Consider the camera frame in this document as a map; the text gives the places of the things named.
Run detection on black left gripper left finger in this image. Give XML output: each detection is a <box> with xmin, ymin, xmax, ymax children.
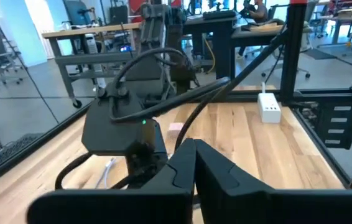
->
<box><xmin>26</xmin><ymin>138</ymin><xmax>197</xmax><ymax>224</ymax></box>

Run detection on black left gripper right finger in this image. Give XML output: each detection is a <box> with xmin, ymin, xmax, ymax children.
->
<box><xmin>194</xmin><ymin>138</ymin><xmax>352</xmax><ymax>224</ymax></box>

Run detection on pink USB wall charger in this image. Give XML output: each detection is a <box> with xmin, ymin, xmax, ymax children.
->
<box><xmin>167</xmin><ymin>121</ymin><xmax>186</xmax><ymax>146</ymax></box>

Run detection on white USB cable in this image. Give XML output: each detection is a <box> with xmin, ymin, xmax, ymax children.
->
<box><xmin>95</xmin><ymin>156</ymin><xmax>117</xmax><ymax>190</ymax></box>

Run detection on black USB cable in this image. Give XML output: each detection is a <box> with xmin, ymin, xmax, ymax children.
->
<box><xmin>109</xmin><ymin>77</ymin><xmax>231</xmax><ymax>152</ymax></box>

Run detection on rectangular white power strip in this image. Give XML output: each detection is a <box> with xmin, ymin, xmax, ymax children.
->
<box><xmin>256</xmin><ymin>91</ymin><xmax>282</xmax><ymax>124</ymax></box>

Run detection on black labelled drawer unit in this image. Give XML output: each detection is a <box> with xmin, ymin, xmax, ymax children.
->
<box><xmin>315</xmin><ymin>100</ymin><xmax>352</xmax><ymax>151</ymax></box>

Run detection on white computer tower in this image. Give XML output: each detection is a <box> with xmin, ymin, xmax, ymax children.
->
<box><xmin>83</xmin><ymin>33</ymin><xmax>107</xmax><ymax>90</ymax></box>

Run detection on black desk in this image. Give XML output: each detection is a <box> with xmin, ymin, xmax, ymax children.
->
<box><xmin>182</xmin><ymin>10</ymin><xmax>289</xmax><ymax>80</ymax></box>

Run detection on wooden workbench grey legs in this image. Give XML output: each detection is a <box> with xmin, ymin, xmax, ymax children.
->
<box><xmin>41</xmin><ymin>22</ymin><xmax>143</xmax><ymax>110</ymax></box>

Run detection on black keyboard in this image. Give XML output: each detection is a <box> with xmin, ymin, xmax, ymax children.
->
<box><xmin>202</xmin><ymin>9</ymin><xmax>237</xmax><ymax>21</ymax></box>

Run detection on dark blue office chair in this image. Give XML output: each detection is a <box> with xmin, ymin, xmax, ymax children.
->
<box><xmin>62</xmin><ymin>0</ymin><xmax>94</xmax><ymax>27</ymax></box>

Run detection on person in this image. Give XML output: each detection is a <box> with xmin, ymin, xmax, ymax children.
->
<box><xmin>238</xmin><ymin>0</ymin><xmax>269</xmax><ymax>24</ymax></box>

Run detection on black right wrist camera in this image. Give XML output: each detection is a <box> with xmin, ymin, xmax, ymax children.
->
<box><xmin>81</xmin><ymin>91</ymin><xmax>152</xmax><ymax>157</ymax></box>

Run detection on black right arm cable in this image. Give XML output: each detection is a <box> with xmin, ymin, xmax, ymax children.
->
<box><xmin>109</xmin><ymin>46</ymin><xmax>196</xmax><ymax>96</ymax></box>

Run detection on thick yellow cable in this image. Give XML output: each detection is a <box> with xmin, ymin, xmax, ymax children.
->
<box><xmin>204</xmin><ymin>36</ymin><xmax>217</xmax><ymax>75</ymax></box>

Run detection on black robot arm with cables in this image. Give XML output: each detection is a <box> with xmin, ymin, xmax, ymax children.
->
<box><xmin>0</xmin><ymin>0</ymin><xmax>352</xmax><ymax>192</ymax></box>

